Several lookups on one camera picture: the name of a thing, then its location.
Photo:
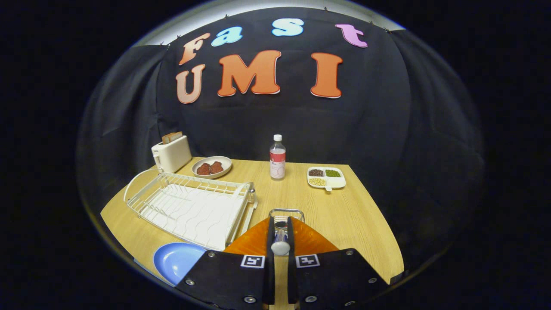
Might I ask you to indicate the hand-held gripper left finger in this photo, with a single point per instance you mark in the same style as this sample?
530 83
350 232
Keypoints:
270 280

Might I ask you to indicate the pile of yellow beans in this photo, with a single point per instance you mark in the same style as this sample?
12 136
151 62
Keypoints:
317 182

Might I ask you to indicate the blue plate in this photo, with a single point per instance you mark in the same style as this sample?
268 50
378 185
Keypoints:
176 260

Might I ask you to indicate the pile of green beans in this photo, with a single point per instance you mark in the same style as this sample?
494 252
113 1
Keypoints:
332 173

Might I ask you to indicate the clear bottle with red label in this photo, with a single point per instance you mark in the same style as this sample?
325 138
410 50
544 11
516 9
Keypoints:
277 163

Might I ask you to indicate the pile of brown beans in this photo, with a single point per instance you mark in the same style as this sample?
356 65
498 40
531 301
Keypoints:
316 172

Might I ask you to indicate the beige oval plate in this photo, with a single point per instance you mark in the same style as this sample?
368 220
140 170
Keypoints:
226 171

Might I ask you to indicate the red meat piece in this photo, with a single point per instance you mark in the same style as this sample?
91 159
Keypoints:
203 169
216 167

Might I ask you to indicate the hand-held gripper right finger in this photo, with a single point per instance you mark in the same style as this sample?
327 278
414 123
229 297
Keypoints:
292 280

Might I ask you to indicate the toast slice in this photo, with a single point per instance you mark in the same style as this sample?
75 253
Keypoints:
168 138
177 136

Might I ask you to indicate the white divided tray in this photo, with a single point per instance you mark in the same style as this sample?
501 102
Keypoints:
336 182

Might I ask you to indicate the white toaster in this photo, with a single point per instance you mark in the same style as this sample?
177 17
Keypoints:
174 157

